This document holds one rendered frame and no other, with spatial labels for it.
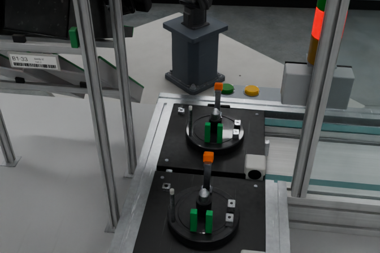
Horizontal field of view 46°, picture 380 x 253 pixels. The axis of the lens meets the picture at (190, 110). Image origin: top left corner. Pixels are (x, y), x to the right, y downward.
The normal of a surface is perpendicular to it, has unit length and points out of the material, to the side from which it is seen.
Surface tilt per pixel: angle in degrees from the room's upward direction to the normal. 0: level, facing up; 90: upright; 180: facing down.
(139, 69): 0
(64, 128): 0
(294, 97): 90
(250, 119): 0
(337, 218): 90
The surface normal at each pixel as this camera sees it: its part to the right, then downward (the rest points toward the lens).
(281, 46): 0.00, -0.81
